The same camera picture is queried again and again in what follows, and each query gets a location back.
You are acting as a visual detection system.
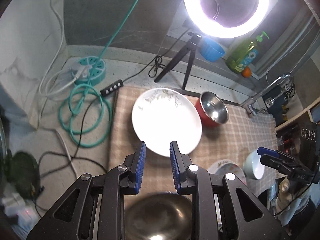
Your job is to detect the pale blue bowl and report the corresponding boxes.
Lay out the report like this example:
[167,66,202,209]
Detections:
[243,149,267,180]

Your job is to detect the red steel bowl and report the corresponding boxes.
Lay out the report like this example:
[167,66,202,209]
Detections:
[195,91,228,128]

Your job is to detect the white ring light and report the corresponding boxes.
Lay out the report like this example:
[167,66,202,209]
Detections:
[183,0,270,39]

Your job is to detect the teal power cable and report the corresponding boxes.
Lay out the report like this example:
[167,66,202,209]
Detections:
[58,0,152,148]

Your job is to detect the beige checked cloth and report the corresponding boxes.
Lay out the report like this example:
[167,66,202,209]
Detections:
[108,85,278,195]

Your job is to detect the white power cable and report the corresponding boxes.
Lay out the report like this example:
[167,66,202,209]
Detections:
[37,0,90,178]

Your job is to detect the white charger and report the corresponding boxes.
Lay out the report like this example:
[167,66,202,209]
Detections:
[1,196,33,230]

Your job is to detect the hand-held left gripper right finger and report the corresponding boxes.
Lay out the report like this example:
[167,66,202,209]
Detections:
[169,141,292,240]

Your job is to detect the teal round power strip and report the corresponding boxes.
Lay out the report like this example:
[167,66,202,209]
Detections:
[71,57,107,85]

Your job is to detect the black mini tripod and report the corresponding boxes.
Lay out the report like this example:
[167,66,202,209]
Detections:
[154,32,203,90]

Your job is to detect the small white floral deep plate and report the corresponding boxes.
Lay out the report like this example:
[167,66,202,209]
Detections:
[217,165,247,185]

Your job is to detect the dark green dish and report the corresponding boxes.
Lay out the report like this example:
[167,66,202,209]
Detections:
[5,151,42,200]

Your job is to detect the black light cable with remote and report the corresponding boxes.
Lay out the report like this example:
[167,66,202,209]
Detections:
[75,29,190,148]

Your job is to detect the large white leaf-print plate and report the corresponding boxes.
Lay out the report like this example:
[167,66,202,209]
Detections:
[132,88,202,157]

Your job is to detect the wooden shelf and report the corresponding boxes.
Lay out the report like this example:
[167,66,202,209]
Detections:
[275,97,320,150]

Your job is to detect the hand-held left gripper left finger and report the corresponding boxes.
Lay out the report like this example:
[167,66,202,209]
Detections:
[26,141,147,240]

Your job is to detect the dark metal bowl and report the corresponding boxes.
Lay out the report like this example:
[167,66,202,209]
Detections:
[124,192,193,240]

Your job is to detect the chrome faucet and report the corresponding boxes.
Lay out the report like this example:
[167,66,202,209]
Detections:
[239,72,294,117]

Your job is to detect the black scissors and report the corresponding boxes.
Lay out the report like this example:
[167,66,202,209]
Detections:
[284,84,297,98]

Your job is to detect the blue ribbed cup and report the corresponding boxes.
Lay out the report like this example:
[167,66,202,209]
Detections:
[200,38,225,62]

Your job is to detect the green dish soap bottle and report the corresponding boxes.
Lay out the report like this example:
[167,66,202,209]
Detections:
[226,31,270,74]

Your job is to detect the thin black adapter cable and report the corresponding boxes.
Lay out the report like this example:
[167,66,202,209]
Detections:
[35,151,108,220]

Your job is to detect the person's right hand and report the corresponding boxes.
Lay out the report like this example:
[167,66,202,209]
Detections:
[275,177,300,212]

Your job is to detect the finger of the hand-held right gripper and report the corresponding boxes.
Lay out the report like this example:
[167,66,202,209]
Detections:
[260,155,294,178]
[257,147,300,167]

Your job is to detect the dark blue hanging cloth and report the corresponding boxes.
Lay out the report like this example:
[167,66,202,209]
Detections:
[265,86,288,120]

